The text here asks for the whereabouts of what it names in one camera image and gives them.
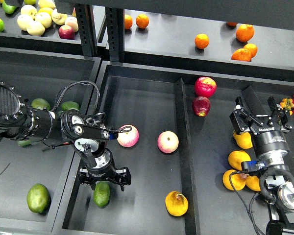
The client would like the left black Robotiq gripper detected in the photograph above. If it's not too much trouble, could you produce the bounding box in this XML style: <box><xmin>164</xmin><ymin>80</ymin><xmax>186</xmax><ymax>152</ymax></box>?
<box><xmin>77</xmin><ymin>149</ymin><xmax>132</xmax><ymax>191</ymax></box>

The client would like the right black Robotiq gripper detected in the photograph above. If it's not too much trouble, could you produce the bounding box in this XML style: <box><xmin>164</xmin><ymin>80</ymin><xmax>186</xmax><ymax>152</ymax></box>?
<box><xmin>230</xmin><ymin>96</ymin><xmax>294</xmax><ymax>160</ymax></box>

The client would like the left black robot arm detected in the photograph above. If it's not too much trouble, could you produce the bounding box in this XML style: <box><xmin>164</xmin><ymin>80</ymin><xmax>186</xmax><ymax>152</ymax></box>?
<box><xmin>0</xmin><ymin>81</ymin><xmax>132</xmax><ymax>189</ymax></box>

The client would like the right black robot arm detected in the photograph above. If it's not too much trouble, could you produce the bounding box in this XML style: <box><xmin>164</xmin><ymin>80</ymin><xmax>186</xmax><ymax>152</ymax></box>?
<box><xmin>230</xmin><ymin>96</ymin><xmax>294</xmax><ymax>235</ymax></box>

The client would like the yellow pear with stem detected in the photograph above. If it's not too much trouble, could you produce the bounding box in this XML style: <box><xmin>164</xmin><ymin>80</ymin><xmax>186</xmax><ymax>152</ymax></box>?
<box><xmin>233</xmin><ymin>131</ymin><xmax>253</xmax><ymax>149</ymax></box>

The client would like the yellow pear hidden centre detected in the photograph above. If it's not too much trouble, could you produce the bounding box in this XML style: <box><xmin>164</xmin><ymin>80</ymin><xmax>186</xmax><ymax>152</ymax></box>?
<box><xmin>245</xmin><ymin>176</ymin><xmax>261</xmax><ymax>192</ymax></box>

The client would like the avocado top right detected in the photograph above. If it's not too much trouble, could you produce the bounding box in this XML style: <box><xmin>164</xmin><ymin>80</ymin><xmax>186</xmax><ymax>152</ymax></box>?
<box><xmin>61</xmin><ymin>101</ymin><xmax>80</xmax><ymax>111</ymax></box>

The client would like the avocado bottom long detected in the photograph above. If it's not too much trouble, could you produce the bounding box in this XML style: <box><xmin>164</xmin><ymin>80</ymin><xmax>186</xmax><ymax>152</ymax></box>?
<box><xmin>17</xmin><ymin>140</ymin><xmax>31</xmax><ymax>147</ymax></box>

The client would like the avocado top left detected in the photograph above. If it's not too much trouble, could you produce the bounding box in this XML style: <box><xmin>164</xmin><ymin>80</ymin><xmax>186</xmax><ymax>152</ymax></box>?
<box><xmin>31</xmin><ymin>98</ymin><xmax>51</xmax><ymax>111</ymax></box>

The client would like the pale yellow pear front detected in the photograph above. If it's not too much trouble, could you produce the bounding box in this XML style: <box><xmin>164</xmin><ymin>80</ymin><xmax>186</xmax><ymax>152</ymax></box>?
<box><xmin>26</xmin><ymin>21</ymin><xmax>45</xmax><ymax>36</ymax></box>

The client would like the pale yellow pear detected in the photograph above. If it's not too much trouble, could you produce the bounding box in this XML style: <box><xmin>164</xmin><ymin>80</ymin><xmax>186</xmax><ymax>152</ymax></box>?
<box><xmin>17</xmin><ymin>14</ymin><xmax>34</xmax><ymax>31</ymax></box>
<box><xmin>35</xmin><ymin>12</ymin><xmax>52</xmax><ymax>28</ymax></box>
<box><xmin>26</xmin><ymin>21</ymin><xmax>45</xmax><ymax>36</ymax></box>
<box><xmin>51</xmin><ymin>9</ymin><xmax>68</xmax><ymax>25</ymax></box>
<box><xmin>21</xmin><ymin>4</ymin><xmax>38</xmax><ymax>19</ymax></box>

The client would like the pale yellow pear right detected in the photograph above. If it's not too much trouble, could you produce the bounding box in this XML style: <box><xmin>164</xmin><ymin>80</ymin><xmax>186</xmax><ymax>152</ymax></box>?
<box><xmin>51</xmin><ymin>9</ymin><xmax>68</xmax><ymax>25</ymax></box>

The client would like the pale yellow pear centre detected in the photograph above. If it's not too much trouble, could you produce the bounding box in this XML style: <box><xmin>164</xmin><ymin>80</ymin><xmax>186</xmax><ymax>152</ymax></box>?
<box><xmin>35</xmin><ymin>12</ymin><xmax>52</xmax><ymax>28</ymax></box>

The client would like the pale yellow pear left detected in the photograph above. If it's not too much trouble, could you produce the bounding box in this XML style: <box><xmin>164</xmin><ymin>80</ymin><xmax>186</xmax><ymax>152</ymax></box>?
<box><xmin>17</xmin><ymin>14</ymin><xmax>34</xmax><ymax>31</ymax></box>

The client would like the pale yellow pear back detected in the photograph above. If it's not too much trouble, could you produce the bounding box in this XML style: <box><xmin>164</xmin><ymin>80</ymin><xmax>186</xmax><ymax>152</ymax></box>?
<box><xmin>21</xmin><ymin>4</ymin><xmax>38</xmax><ymax>19</ymax></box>

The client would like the orange cherry tomato bunch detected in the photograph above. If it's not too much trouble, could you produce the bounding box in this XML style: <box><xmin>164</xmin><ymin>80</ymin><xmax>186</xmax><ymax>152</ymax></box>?
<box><xmin>280</xmin><ymin>98</ymin><xmax>294</xmax><ymax>115</ymax></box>

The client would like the pink apple left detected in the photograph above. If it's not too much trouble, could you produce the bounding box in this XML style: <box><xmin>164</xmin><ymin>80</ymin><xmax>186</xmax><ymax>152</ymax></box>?
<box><xmin>117</xmin><ymin>124</ymin><xmax>139</xmax><ymax>147</ymax></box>

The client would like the pink apple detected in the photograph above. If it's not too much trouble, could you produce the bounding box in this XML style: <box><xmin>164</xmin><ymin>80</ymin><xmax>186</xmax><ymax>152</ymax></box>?
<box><xmin>157</xmin><ymin>131</ymin><xmax>179</xmax><ymax>154</ymax></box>
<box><xmin>117</xmin><ymin>124</ymin><xmax>139</xmax><ymax>147</ymax></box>

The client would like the dark red apple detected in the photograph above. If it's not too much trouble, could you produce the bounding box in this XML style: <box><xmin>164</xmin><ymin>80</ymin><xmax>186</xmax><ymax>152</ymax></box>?
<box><xmin>192</xmin><ymin>96</ymin><xmax>211</xmax><ymax>117</ymax></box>

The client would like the bright red apple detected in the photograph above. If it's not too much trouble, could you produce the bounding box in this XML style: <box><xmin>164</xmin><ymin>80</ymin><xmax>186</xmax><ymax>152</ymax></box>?
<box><xmin>194</xmin><ymin>77</ymin><xmax>217</xmax><ymax>98</ymax></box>

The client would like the orange front right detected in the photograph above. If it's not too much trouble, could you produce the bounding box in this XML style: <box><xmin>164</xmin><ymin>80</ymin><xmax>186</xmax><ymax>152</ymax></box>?
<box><xmin>231</xmin><ymin>48</ymin><xmax>252</xmax><ymax>62</ymax></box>

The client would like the orange small right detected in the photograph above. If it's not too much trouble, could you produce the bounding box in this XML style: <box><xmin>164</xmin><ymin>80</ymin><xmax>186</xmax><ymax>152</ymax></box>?
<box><xmin>244</xmin><ymin>43</ymin><xmax>258</xmax><ymax>58</ymax></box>

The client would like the pink apple right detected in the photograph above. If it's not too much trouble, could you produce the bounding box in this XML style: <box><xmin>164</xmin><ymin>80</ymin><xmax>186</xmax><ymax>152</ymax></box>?
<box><xmin>157</xmin><ymin>131</ymin><xmax>179</xmax><ymax>154</ymax></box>

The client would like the large orange on shelf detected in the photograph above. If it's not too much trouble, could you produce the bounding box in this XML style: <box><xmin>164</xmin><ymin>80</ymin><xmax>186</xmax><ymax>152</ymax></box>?
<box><xmin>236</xmin><ymin>24</ymin><xmax>255</xmax><ymax>42</ymax></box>

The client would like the orange on shelf centre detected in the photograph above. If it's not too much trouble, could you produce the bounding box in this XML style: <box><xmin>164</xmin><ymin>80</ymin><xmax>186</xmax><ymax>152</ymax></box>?
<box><xmin>195</xmin><ymin>34</ymin><xmax>209</xmax><ymax>49</ymax></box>

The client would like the black bin divider centre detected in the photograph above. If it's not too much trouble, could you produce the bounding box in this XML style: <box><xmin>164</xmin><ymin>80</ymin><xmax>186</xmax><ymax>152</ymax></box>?
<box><xmin>174</xmin><ymin>78</ymin><xmax>200</xmax><ymax>235</ymax></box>

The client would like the orange under shelf edge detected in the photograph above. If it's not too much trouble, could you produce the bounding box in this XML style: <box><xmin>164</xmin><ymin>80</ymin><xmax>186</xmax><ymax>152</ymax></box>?
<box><xmin>226</xmin><ymin>22</ymin><xmax>238</xmax><ymax>27</ymax></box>

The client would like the red apple on shelf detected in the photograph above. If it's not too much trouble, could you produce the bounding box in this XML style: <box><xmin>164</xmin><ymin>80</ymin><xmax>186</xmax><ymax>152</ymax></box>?
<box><xmin>58</xmin><ymin>25</ymin><xmax>75</xmax><ymax>40</ymax></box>

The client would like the orange on shelf left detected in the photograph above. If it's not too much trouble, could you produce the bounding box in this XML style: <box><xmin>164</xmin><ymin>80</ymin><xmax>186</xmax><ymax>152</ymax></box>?
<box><xmin>136</xmin><ymin>14</ymin><xmax>149</xmax><ymax>29</ymax></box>

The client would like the pale peach on shelf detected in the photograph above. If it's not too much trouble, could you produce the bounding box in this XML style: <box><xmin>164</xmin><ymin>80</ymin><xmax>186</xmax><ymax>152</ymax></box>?
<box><xmin>65</xmin><ymin>16</ymin><xmax>79</xmax><ymax>33</ymax></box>

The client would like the orange half hidden by post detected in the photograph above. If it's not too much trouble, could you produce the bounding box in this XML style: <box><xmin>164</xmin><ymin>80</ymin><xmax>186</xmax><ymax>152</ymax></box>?
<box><xmin>124</xmin><ymin>14</ymin><xmax>133</xmax><ymax>30</ymax></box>

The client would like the black metal shelf post right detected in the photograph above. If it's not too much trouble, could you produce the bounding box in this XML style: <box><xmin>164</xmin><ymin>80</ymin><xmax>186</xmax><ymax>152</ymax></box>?
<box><xmin>105</xmin><ymin>7</ymin><xmax>125</xmax><ymax>63</ymax></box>

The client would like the black metal shelf post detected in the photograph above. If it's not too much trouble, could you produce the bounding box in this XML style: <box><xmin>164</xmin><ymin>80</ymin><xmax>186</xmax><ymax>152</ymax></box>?
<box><xmin>75</xmin><ymin>3</ymin><xmax>98</xmax><ymax>57</ymax></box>
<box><xmin>105</xmin><ymin>7</ymin><xmax>125</xmax><ymax>63</ymax></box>

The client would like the black metal shelf post left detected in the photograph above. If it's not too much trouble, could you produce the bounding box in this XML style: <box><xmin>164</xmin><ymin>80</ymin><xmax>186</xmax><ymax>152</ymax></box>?
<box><xmin>75</xmin><ymin>3</ymin><xmax>98</xmax><ymax>57</ymax></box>

